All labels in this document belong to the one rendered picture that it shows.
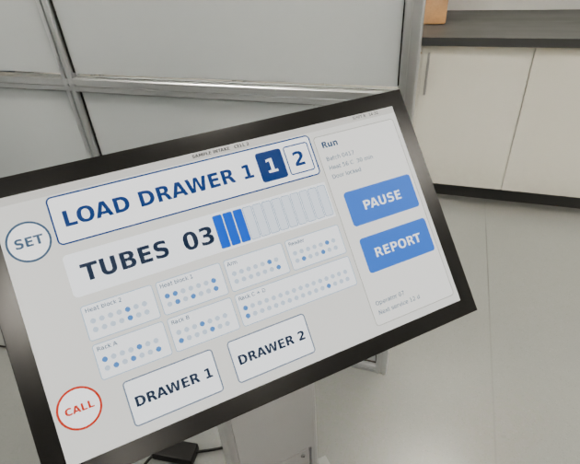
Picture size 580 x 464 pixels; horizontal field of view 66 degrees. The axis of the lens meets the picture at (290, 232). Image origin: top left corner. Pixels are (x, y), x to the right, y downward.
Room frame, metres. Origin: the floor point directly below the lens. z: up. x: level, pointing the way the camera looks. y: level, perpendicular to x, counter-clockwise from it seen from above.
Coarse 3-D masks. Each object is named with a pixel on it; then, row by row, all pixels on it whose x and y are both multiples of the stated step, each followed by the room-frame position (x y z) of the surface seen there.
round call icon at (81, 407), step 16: (80, 384) 0.28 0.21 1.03; (96, 384) 0.28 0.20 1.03; (64, 400) 0.27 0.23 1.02; (80, 400) 0.27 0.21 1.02; (96, 400) 0.27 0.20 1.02; (64, 416) 0.26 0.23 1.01; (80, 416) 0.26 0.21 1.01; (96, 416) 0.26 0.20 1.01; (64, 432) 0.25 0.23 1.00; (80, 432) 0.25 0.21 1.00
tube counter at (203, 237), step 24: (288, 192) 0.46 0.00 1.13; (312, 192) 0.47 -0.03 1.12; (216, 216) 0.42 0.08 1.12; (240, 216) 0.43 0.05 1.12; (264, 216) 0.43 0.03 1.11; (288, 216) 0.44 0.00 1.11; (312, 216) 0.45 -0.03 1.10; (192, 240) 0.40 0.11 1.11; (216, 240) 0.40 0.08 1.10; (240, 240) 0.41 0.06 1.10
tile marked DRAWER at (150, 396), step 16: (208, 352) 0.32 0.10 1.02; (160, 368) 0.30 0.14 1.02; (176, 368) 0.30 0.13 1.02; (192, 368) 0.31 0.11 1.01; (208, 368) 0.31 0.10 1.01; (128, 384) 0.29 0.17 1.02; (144, 384) 0.29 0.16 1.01; (160, 384) 0.29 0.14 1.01; (176, 384) 0.29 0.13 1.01; (192, 384) 0.30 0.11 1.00; (208, 384) 0.30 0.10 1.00; (128, 400) 0.28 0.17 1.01; (144, 400) 0.28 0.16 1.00; (160, 400) 0.28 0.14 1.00; (176, 400) 0.28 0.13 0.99; (192, 400) 0.28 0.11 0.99; (144, 416) 0.27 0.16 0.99; (160, 416) 0.27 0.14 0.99
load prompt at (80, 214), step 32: (224, 160) 0.47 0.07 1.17; (256, 160) 0.48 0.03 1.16; (288, 160) 0.49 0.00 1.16; (96, 192) 0.41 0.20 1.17; (128, 192) 0.42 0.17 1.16; (160, 192) 0.43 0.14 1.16; (192, 192) 0.44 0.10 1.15; (224, 192) 0.44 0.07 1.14; (64, 224) 0.39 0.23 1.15; (96, 224) 0.39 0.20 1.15; (128, 224) 0.40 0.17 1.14
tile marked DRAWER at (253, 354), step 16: (288, 320) 0.36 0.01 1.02; (304, 320) 0.36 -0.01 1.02; (240, 336) 0.34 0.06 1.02; (256, 336) 0.34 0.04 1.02; (272, 336) 0.34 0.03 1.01; (288, 336) 0.35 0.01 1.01; (304, 336) 0.35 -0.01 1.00; (240, 352) 0.33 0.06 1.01; (256, 352) 0.33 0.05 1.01; (272, 352) 0.33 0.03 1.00; (288, 352) 0.33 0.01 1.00; (304, 352) 0.34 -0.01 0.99; (240, 368) 0.31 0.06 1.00; (256, 368) 0.32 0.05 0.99; (272, 368) 0.32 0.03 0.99
